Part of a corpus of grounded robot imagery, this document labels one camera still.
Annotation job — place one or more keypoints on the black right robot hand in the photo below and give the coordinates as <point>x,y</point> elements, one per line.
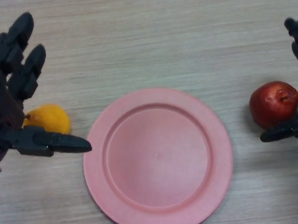
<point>285,132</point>

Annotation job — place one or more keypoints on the pink round plate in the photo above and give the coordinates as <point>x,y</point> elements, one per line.
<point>157,161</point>

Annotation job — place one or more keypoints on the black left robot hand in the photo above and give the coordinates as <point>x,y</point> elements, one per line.
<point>3,99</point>

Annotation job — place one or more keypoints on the yellow pear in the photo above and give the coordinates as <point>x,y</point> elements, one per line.
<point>52,119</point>

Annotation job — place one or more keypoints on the red apple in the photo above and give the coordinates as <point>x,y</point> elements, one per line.
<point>271,105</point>

